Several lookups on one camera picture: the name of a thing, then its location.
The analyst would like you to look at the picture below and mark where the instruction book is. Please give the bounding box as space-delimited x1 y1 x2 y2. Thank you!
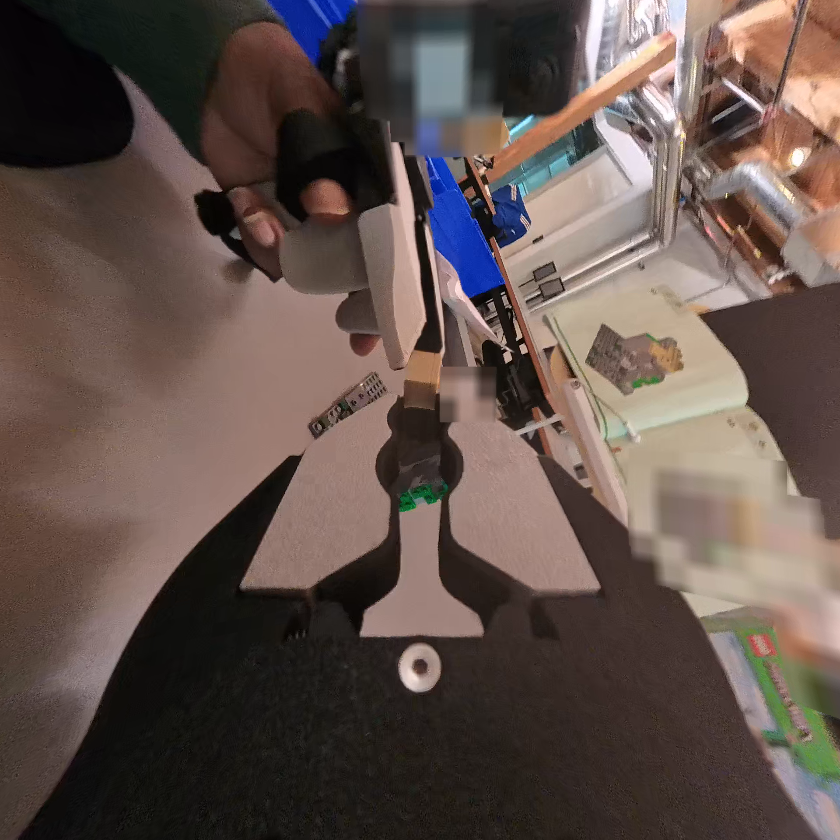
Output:
543 284 788 463

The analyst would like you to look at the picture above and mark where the person's left forearm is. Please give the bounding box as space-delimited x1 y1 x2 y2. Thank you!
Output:
39 0 286 158

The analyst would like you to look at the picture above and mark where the tan toy brick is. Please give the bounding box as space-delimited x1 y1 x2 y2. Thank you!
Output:
402 350 442 413

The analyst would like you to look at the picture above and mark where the wooden table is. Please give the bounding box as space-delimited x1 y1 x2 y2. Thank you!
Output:
459 33 680 460

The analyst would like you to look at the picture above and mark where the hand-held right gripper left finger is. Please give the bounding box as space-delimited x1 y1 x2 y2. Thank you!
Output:
238 394 403 623

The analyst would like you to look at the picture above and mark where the toy brick building model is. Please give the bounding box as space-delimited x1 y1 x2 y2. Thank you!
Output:
387 394 455 514

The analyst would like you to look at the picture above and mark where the grey desk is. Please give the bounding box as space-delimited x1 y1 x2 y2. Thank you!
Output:
0 69 487 840

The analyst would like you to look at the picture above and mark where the person's left hand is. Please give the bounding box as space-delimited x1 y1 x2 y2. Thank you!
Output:
200 23 383 360

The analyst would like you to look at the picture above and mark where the green toy set box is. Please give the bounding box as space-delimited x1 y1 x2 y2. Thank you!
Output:
701 607 840 818

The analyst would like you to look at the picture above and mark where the black desk mat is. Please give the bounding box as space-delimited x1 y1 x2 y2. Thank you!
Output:
699 282 840 503

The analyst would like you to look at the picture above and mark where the grey grille plate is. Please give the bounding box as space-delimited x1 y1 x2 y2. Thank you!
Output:
344 371 389 414

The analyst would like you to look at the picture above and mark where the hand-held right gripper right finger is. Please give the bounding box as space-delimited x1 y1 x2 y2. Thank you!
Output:
436 420 602 626

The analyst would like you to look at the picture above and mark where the black mesh office chair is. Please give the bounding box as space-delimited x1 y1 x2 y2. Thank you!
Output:
0 0 134 168

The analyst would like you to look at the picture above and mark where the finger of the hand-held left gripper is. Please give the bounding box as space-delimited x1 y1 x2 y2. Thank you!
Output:
357 141 434 373
403 156 448 368

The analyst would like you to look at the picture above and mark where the blue jacket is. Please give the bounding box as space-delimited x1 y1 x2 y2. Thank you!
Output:
491 184 534 249

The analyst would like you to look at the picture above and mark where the small green brick piece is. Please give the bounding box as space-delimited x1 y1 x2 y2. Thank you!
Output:
308 402 352 438

